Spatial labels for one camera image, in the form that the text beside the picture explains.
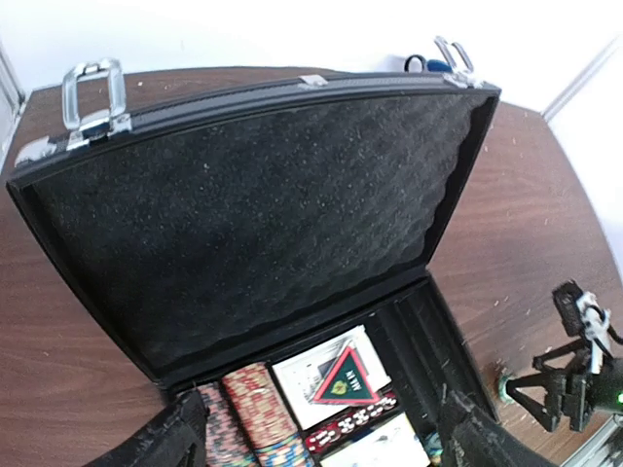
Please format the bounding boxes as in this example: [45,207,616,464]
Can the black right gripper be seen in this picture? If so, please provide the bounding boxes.
[505,340,622,432]

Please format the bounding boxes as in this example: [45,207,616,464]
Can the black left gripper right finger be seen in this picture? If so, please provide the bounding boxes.
[437,390,554,467]

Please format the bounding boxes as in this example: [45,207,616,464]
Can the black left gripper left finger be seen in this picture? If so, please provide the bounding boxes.
[88,390,208,467]

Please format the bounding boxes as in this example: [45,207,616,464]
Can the triangular all-in button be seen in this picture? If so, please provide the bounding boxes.
[311,345,381,406]

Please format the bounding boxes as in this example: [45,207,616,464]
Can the row of red dice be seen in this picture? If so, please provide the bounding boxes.
[305,391,399,455]

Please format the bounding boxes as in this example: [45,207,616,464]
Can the black poker set case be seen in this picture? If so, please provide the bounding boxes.
[5,36,502,467]

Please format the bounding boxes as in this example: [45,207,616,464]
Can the green poker chip stack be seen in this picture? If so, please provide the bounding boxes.
[496,374,514,405]

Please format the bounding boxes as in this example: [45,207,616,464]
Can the left row of poker chips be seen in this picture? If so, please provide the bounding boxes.
[198,381,258,467]

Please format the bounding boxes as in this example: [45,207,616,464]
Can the row of poker chips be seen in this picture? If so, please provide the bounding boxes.
[198,381,258,467]
[222,363,313,466]

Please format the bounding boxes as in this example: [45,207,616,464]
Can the blue yellow card deck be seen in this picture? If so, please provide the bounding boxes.
[320,413,430,467]

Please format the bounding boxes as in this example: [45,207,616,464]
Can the right row of poker chips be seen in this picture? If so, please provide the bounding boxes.
[222,363,313,466]

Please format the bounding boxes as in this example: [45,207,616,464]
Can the white card deck box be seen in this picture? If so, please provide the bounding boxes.
[272,325,391,430]

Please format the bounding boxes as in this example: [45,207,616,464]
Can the dark blue mug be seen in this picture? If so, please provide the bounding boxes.
[403,54,453,73]

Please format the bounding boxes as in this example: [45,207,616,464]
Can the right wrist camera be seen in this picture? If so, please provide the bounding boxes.
[552,281,611,375]

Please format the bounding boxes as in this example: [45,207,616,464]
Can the right aluminium frame post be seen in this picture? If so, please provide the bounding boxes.
[541,34,622,123]

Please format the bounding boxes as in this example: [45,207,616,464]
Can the aluminium frame post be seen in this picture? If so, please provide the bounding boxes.
[541,34,622,123]
[0,46,28,166]

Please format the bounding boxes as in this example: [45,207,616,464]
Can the left aluminium frame post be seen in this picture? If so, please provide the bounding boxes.
[0,46,28,166]

